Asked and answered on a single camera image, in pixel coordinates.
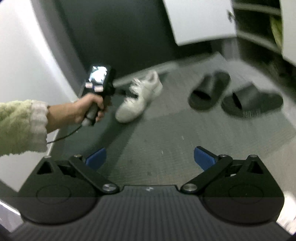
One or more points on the grey striped floor mat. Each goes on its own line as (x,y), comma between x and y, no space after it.
(177,129)

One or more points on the yellow-green shoe on shelf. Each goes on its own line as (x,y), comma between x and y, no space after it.
(276,27)

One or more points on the black slide sandal front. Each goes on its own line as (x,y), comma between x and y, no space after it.
(250,102)

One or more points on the white sneaker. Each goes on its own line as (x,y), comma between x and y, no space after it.
(141,93)

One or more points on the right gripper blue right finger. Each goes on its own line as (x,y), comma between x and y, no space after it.
(204,158)

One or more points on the left forearm fuzzy sleeve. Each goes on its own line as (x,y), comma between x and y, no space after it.
(26,124)

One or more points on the black slide sandal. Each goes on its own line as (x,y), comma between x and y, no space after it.
(250,102)
(204,96)

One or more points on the white cabinet door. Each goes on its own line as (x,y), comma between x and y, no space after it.
(200,20)
(288,14)

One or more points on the left white cabinet door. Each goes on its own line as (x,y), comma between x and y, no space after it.
(200,20)

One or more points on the person's left hand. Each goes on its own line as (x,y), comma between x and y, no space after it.
(82,107)

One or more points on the right white cabinet door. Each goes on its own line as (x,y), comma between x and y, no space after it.
(288,14)

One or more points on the dark entrance door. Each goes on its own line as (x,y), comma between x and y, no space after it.
(127,35)

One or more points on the dark green floor mat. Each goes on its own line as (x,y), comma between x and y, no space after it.
(127,145)

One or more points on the black slide sandal back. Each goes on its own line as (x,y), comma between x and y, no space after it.
(204,96)

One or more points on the grey shoe cabinet shelves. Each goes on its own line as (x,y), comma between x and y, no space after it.
(254,34)

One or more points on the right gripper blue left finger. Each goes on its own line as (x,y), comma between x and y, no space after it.
(97,159)

